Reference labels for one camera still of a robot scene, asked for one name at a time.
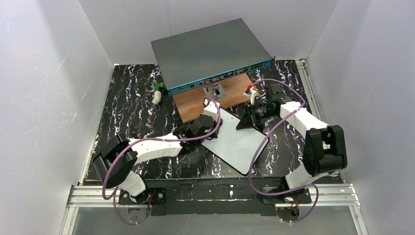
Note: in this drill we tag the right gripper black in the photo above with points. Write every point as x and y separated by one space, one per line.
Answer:
247 113

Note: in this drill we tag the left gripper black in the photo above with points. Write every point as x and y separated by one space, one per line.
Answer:
215 91

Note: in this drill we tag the small whiteboard black frame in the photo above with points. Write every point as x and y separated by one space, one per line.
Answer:
235 147

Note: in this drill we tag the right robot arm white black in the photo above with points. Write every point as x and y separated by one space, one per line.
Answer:
324 149

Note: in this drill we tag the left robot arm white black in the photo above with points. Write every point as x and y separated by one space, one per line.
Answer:
114 162

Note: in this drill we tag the wooden board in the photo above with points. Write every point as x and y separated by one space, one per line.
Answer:
190 103

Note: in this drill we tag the green white plastic toy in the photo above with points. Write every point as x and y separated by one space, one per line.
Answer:
159 92

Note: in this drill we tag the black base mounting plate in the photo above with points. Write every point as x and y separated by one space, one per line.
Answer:
209 196

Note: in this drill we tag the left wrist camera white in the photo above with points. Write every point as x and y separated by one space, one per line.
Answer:
210 109

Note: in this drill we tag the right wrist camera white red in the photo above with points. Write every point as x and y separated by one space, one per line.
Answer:
251 93

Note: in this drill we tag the silver metal bracket mount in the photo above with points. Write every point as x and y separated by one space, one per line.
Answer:
214 91

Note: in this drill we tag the grey teal network switch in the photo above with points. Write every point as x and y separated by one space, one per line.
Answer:
208 55

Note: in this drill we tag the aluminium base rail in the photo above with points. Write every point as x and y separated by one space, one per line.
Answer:
335 209

